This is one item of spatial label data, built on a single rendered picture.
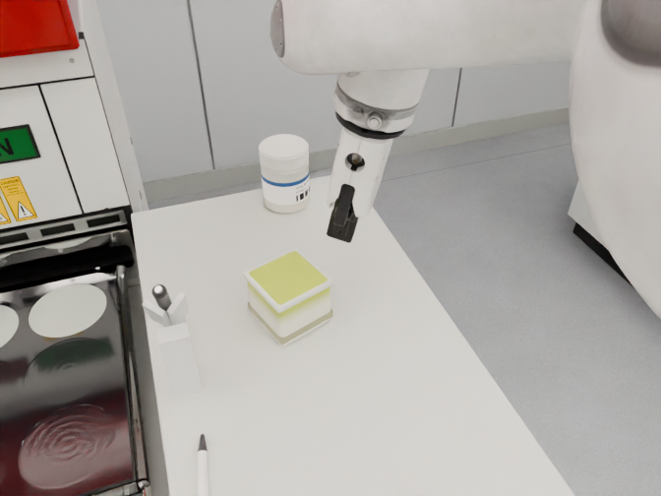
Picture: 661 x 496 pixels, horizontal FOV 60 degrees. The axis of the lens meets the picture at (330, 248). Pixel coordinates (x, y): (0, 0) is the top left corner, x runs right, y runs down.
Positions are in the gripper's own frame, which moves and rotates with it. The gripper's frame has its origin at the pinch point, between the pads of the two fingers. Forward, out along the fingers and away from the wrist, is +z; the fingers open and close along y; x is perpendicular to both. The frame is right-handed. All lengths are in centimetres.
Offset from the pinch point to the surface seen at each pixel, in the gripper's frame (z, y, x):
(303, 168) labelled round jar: 3.0, 12.0, 8.5
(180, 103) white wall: 84, 135, 88
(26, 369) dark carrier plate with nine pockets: 20.1, -21.2, 31.4
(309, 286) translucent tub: 0.9, -10.6, 0.9
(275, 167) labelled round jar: 2.6, 9.7, 11.8
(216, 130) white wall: 97, 142, 75
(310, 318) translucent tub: 4.9, -11.4, -0.1
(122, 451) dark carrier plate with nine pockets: 16.6, -27.7, 14.5
